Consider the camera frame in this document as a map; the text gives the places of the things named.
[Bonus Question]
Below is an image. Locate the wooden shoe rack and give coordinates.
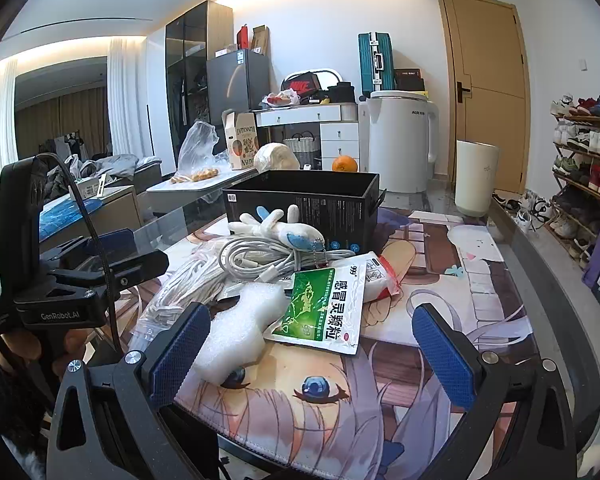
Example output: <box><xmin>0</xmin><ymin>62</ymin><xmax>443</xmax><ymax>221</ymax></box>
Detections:
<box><xmin>550</xmin><ymin>105</ymin><xmax>600</xmax><ymax>271</ymax></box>

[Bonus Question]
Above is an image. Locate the person's left hand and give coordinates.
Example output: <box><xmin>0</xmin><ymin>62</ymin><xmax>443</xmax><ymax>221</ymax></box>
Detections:
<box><xmin>2</xmin><ymin>331</ymin><xmax>90</xmax><ymax>382</ymax></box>

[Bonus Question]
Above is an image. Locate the bed with grey bedding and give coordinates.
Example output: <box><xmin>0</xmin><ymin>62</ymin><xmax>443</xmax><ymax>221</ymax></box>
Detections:
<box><xmin>55</xmin><ymin>152</ymin><xmax>163</xmax><ymax>196</ymax></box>

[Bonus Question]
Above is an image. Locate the cardboard fruit box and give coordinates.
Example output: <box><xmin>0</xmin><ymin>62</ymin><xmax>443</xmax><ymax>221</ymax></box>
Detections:
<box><xmin>222</xmin><ymin>109</ymin><xmax>260</xmax><ymax>171</ymax></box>

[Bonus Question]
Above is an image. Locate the dark glass wardrobe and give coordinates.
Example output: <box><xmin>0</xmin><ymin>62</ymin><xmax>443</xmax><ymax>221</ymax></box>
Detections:
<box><xmin>165</xmin><ymin>1</ymin><xmax>234</xmax><ymax>166</ymax></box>

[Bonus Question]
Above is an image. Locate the bag of red fruit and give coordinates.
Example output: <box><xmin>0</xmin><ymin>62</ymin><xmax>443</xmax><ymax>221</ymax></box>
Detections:
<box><xmin>262</xmin><ymin>90</ymin><xmax>301</xmax><ymax>109</ymax></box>

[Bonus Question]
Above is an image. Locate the white cord coil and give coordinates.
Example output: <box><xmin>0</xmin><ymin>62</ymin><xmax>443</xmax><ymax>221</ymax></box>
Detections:
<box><xmin>130</xmin><ymin>245</ymin><xmax>241</xmax><ymax>343</ymax></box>

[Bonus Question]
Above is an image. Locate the cream round bundle in bag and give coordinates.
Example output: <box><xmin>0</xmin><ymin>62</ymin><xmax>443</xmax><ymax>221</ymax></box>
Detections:
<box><xmin>253</xmin><ymin>142</ymin><xmax>301</xmax><ymax>173</ymax></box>

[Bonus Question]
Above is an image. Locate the white curtain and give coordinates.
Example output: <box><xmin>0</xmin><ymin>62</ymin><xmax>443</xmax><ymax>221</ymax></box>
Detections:
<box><xmin>107</xmin><ymin>35</ymin><xmax>153</xmax><ymax>158</ymax></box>

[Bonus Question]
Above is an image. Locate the white cable bundle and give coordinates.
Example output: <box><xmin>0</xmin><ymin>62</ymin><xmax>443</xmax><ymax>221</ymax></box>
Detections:
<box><xmin>195</xmin><ymin>237</ymin><xmax>356</xmax><ymax>287</ymax></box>

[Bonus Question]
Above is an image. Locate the white foam piece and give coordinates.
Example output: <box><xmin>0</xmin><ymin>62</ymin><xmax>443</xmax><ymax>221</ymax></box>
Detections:
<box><xmin>192</xmin><ymin>280</ymin><xmax>293</xmax><ymax>386</ymax></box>

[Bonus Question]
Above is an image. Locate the white packet with red edge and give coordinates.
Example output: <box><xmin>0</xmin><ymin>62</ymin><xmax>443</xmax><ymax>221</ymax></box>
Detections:
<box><xmin>350</xmin><ymin>252</ymin><xmax>403</xmax><ymax>306</ymax></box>

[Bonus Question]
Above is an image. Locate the dark brown box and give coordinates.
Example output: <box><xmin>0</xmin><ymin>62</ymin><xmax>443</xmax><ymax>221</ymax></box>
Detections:
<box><xmin>394</xmin><ymin>67</ymin><xmax>426</xmax><ymax>92</ymax></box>

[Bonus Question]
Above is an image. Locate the red and black shoe box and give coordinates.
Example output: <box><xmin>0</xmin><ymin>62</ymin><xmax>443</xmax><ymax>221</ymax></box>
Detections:
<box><xmin>281</xmin><ymin>72</ymin><xmax>326</xmax><ymax>103</ymax></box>

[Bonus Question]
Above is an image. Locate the white cylindrical bin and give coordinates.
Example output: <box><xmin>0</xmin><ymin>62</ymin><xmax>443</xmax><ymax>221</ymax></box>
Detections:
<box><xmin>454</xmin><ymin>140</ymin><xmax>501</xmax><ymax>218</ymax></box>

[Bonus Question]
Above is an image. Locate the person's left forearm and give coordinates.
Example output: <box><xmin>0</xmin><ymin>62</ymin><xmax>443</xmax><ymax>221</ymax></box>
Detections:
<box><xmin>0</xmin><ymin>345</ymin><xmax>48</xmax><ymax>480</ymax></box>

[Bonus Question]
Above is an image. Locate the black cardboard box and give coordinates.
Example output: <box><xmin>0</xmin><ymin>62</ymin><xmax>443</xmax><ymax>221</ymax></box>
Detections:
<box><xmin>222</xmin><ymin>170</ymin><xmax>383</xmax><ymax>257</ymax></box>

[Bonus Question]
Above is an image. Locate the clear plastic bag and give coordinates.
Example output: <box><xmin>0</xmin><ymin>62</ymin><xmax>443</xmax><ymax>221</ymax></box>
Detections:
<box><xmin>177</xmin><ymin>121</ymin><xmax>231</xmax><ymax>181</ymax></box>

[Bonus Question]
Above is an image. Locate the dark grey fridge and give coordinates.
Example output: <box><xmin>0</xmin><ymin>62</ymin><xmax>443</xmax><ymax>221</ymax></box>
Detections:
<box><xmin>206</xmin><ymin>49</ymin><xmax>273</xmax><ymax>156</ymax></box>

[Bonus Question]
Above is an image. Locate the teal suitcase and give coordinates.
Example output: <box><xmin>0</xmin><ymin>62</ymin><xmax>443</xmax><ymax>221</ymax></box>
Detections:
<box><xmin>357</xmin><ymin>32</ymin><xmax>396</xmax><ymax>96</ymax></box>

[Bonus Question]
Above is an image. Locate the green medicine packet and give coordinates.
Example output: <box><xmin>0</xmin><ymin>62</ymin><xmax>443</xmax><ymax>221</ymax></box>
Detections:
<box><xmin>262</xmin><ymin>260</ymin><xmax>366</xmax><ymax>357</ymax></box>

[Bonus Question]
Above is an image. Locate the wooden door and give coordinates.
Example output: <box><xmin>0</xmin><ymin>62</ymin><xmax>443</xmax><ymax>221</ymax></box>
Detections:
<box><xmin>436</xmin><ymin>0</ymin><xmax>533</xmax><ymax>196</ymax></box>

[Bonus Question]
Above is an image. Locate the wooden cabinet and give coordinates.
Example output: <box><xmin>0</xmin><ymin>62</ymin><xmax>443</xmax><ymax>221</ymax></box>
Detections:
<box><xmin>77</xmin><ymin>185</ymin><xmax>143</xmax><ymax>241</ymax></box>

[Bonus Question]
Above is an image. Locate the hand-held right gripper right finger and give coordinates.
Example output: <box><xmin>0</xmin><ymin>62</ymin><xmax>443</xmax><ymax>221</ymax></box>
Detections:
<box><xmin>395</xmin><ymin>302</ymin><xmax>578</xmax><ymax>480</ymax></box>

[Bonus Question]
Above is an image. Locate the white and blue plush toy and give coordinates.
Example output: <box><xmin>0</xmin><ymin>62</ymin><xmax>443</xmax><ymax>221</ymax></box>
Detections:
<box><xmin>228</xmin><ymin>204</ymin><xmax>331</xmax><ymax>253</ymax></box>

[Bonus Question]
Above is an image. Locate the brown cardboard box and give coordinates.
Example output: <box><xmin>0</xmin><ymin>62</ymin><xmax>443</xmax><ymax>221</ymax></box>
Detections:
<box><xmin>251</xmin><ymin>25</ymin><xmax>271</xmax><ymax>57</ymax></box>

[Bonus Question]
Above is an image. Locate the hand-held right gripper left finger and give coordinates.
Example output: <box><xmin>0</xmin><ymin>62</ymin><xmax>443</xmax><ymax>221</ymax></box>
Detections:
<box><xmin>47</xmin><ymin>302</ymin><xmax>216</xmax><ymax>480</ymax></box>

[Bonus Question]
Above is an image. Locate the shoe rack with shoes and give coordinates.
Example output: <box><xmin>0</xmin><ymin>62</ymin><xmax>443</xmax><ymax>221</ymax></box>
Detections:
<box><xmin>492</xmin><ymin>94</ymin><xmax>600</xmax><ymax>271</ymax></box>

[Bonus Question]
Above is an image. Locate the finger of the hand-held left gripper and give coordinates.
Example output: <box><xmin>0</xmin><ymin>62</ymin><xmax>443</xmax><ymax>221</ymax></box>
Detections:
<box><xmin>42</xmin><ymin>251</ymin><xmax>170</xmax><ymax>294</ymax></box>
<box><xmin>40</xmin><ymin>229</ymin><xmax>137</xmax><ymax>272</ymax></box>

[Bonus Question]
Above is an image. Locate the white drawer desk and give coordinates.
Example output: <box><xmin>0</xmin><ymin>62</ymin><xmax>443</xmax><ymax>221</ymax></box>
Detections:
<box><xmin>255</xmin><ymin>104</ymin><xmax>361</xmax><ymax>173</ymax></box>

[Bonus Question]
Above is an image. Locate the tall white appliance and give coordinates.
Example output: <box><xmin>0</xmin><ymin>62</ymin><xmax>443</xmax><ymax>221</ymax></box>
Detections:
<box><xmin>359</xmin><ymin>91</ymin><xmax>440</xmax><ymax>193</ymax></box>

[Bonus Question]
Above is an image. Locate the woven basket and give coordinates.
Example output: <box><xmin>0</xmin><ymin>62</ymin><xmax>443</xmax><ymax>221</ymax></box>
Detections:
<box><xmin>283</xmin><ymin>130</ymin><xmax>322</xmax><ymax>163</ymax></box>

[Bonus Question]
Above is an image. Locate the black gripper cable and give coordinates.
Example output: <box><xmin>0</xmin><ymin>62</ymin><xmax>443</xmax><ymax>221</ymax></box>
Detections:
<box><xmin>42</xmin><ymin>154</ymin><xmax>123</xmax><ymax>353</ymax></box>

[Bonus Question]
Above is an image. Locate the pile of small orange snacks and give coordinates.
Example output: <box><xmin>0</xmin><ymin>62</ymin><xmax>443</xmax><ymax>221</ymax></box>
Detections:
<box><xmin>170</xmin><ymin>167</ymin><xmax>218</xmax><ymax>184</ymax></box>

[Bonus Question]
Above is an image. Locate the black bag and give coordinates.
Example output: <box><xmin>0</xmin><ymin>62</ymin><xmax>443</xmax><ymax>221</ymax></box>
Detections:
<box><xmin>327</xmin><ymin>82</ymin><xmax>356</xmax><ymax>106</ymax></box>

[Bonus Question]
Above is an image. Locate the printed anime mat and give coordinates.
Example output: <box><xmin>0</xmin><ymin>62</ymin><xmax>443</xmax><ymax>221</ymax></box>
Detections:
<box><xmin>125</xmin><ymin>207</ymin><xmax>536</xmax><ymax>480</ymax></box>

